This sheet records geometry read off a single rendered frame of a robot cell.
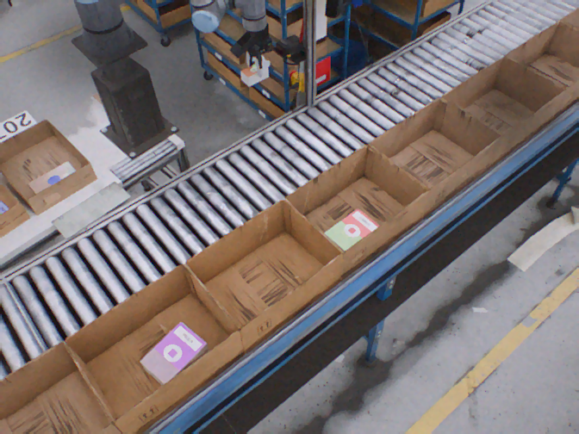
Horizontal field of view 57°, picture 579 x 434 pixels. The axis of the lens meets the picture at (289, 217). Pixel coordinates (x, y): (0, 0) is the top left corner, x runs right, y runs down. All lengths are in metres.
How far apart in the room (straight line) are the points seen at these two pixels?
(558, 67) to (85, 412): 2.34
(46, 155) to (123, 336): 1.09
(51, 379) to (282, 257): 0.79
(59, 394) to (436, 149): 1.57
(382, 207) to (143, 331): 0.92
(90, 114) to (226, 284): 1.26
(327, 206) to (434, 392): 1.08
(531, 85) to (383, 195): 0.81
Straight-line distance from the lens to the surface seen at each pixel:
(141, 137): 2.44
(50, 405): 1.74
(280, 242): 1.84
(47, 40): 4.81
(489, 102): 2.46
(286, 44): 2.33
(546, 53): 2.83
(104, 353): 1.75
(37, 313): 2.08
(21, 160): 2.60
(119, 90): 2.26
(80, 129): 2.64
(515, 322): 2.86
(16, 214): 2.31
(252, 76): 2.22
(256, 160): 2.30
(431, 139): 2.23
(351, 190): 1.99
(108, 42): 2.17
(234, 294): 1.75
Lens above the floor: 2.39
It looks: 52 degrees down
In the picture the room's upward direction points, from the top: 3 degrees counter-clockwise
